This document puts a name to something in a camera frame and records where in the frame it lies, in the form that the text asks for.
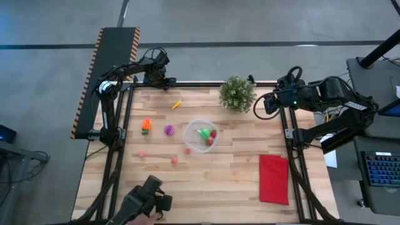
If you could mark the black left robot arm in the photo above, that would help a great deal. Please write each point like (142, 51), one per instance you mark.
(107, 109)

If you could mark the black corner bracket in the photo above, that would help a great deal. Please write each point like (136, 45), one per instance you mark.
(251, 78)

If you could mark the black box with blue light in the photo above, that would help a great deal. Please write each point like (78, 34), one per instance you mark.
(6, 133)

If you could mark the blue backlit keyboard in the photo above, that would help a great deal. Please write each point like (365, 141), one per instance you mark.
(382, 170)

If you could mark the pink ball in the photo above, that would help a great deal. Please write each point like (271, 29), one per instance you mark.
(174, 160)
(187, 151)
(141, 153)

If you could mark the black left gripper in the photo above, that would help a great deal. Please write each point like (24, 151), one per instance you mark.
(157, 78)

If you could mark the white paper sheet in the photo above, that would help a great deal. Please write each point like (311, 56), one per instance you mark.
(330, 157)

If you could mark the red toy strawberry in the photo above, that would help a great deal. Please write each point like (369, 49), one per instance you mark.
(213, 134)
(209, 142)

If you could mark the potted green artificial plant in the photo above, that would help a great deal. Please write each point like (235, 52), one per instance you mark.
(237, 93)

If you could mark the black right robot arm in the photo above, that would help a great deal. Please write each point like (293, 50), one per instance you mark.
(337, 125)

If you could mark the red folded cloth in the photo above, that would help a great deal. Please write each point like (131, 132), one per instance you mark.
(273, 179)

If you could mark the green toy pear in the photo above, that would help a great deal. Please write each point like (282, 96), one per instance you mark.
(205, 133)

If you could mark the black ramp with hazard stripes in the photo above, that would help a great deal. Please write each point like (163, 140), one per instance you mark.
(112, 56)

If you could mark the black metal post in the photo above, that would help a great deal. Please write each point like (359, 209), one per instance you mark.
(378, 50)

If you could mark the clear plastic tupperware container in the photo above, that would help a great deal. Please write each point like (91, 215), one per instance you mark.
(192, 139)

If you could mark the yellow toy pepper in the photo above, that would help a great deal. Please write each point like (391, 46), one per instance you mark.
(176, 104)

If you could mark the black handheld device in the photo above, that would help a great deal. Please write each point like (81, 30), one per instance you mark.
(140, 200)

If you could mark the purple striped toy vegetable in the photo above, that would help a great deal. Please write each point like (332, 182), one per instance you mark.
(169, 130)

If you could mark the grey equipment cart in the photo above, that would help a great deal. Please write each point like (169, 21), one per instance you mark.
(368, 81)

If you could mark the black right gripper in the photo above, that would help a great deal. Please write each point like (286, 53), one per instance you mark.
(292, 95)

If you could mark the blue screen tablet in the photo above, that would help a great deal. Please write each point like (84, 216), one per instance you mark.
(392, 109)

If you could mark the orange toy carrot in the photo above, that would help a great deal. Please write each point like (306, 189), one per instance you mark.
(146, 124)

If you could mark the black aluminium table frame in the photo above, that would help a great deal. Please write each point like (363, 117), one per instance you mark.
(203, 83)

